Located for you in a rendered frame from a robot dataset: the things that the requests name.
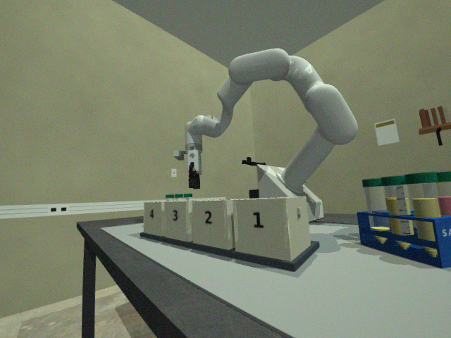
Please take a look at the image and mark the cream bucket adapter with holes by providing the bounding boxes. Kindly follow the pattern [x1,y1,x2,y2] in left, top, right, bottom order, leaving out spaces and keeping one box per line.
[233,196,311,261]
[192,199,237,250]
[144,201,165,237]
[164,200,206,242]

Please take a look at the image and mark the blue tube rack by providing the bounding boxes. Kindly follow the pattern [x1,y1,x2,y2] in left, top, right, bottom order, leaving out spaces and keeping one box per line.
[357,211,451,268]

